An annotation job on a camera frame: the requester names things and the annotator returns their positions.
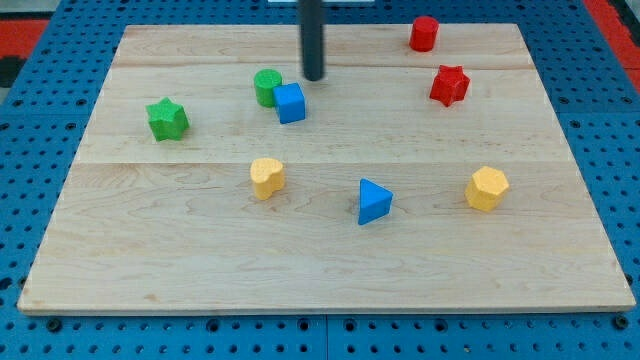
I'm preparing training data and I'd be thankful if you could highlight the red star block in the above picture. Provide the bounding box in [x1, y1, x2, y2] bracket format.
[429, 65, 471, 107]

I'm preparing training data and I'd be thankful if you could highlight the green cylinder block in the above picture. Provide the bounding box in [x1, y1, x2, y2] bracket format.
[253, 68, 282, 108]

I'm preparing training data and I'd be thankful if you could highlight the yellow heart block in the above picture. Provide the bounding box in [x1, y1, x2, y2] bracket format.
[250, 158, 286, 200]

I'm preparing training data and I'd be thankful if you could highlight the red cylinder block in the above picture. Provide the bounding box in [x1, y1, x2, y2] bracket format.
[409, 16, 440, 52]

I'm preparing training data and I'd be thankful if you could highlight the blue triangle block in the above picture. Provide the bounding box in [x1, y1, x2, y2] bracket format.
[357, 178, 393, 225]

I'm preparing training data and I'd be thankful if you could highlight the green star block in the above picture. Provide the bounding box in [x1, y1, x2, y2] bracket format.
[145, 97, 190, 142]

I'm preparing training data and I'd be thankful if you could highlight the blue cube block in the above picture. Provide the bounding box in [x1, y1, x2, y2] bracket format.
[273, 83, 306, 124]

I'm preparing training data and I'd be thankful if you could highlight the yellow hexagon block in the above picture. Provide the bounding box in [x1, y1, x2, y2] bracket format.
[464, 166, 510, 212]

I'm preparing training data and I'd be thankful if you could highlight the light wooden board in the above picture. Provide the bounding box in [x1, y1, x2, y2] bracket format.
[18, 23, 636, 316]

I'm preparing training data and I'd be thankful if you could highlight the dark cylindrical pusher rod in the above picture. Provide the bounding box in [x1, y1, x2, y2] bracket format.
[297, 0, 325, 81]

